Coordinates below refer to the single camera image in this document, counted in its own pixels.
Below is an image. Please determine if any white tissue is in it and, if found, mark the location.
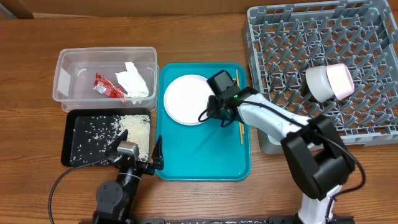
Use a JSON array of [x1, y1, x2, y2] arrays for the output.
[[115, 62, 150, 106]]

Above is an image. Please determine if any wooden chopstick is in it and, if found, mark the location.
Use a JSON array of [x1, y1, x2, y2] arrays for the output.
[[236, 73, 244, 145], [236, 70, 244, 137]]

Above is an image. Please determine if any pink bowl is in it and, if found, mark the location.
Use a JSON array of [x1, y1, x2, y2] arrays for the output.
[[326, 63, 354, 100]]

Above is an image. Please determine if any large pink plate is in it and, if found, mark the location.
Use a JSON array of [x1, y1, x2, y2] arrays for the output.
[[164, 74, 214, 126]]

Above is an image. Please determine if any red snack wrapper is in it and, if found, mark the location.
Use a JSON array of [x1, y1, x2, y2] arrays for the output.
[[93, 73, 126, 98]]

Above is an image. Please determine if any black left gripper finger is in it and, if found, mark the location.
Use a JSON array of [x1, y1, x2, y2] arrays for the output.
[[151, 135, 164, 170], [107, 129, 128, 154]]

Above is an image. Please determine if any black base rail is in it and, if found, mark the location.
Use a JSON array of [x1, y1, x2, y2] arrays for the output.
[[77, 214, 355, 224]]

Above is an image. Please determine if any pile of rice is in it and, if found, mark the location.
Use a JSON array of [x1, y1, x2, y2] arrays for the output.
[[70, 114, 150, 166]]

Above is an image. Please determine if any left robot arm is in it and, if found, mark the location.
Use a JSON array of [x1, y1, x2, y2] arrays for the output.
[[93, 130, 164, 223]]

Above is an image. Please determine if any black plastic tray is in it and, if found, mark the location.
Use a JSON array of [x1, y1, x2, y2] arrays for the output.
[[61, 108, 150, 167]]

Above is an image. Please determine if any teal plastic tray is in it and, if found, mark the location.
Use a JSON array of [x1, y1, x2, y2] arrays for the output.
[[156, 62, 251, 181]]

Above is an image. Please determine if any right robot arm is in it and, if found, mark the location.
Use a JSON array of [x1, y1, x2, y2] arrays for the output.
[[204, 86, 355, 223]]

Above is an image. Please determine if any grey bowl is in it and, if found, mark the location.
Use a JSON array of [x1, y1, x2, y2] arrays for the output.
[[305, 65, 334, 103]]

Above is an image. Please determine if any clear plastic bin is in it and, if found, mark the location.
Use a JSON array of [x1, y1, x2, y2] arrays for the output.
[[52, 47, 159, 112]]

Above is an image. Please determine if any grey dishwasher rack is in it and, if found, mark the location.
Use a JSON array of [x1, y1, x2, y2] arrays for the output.
[[243, 1, 397, 146]]

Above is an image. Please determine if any white plastic cup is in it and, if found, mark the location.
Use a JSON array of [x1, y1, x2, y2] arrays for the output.
[[268, 136, 280, 145]]

